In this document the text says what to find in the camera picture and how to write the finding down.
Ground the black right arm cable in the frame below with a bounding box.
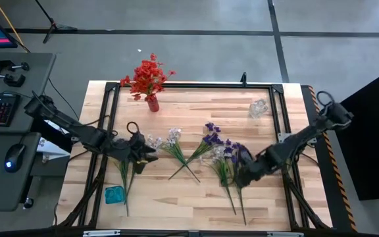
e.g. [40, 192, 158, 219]
[316, 91, 336, 108]

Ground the black cabinet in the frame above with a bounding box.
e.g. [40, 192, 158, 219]
[327, 64, 379, 201]

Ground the red artificial flower stem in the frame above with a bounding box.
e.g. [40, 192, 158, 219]
[148, 52, 177, 78]
[120, 74, 144, 101]
[133, 61, 168, 99]

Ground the clear crystal glass vase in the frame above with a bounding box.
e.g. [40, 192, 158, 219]
[248, 98, 269, 119]

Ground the black computer mouse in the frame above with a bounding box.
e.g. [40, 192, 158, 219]
[4, 143, 27, 174]

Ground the red glass bottle vase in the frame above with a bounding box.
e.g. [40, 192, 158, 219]
[146, 94, 161, 113]

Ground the white artificial flower stem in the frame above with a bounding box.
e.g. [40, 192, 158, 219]
[125, 133, 164, 205]
[163, 127, 201, 184]
[199, 144, 237, 215]

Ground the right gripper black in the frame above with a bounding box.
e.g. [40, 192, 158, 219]
[234, 146, 279, 190]

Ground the purple artificial flower stem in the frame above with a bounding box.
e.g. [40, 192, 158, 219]
[224, 140, 253, 226]
[168, 122, 225, 181]
[115, 157, 130, 217]

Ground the white paper sheet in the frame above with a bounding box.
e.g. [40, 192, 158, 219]
[37, 138, 72, 164]

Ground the black tripod stand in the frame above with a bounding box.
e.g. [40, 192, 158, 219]
[33, 0, 78, 45]

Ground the black C-clamp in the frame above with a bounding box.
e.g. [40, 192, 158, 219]
[0, 70, 26, 88]
[0, 58, 31, 73]

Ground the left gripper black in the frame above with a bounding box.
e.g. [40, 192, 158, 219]
[110, 130, 160, 175]

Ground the silver metal bracket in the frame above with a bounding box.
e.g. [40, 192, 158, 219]
[82, 229, 121, 237]
[266, 231, 305, 237]

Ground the teal glass vase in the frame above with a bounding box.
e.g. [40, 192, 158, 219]
[104, 185, 126, 205]

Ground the grey computer desk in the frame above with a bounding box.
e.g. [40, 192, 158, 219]
[0, 51, 57, 211]

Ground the yellow cable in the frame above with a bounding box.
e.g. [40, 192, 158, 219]
[0, 0, 31, 53]

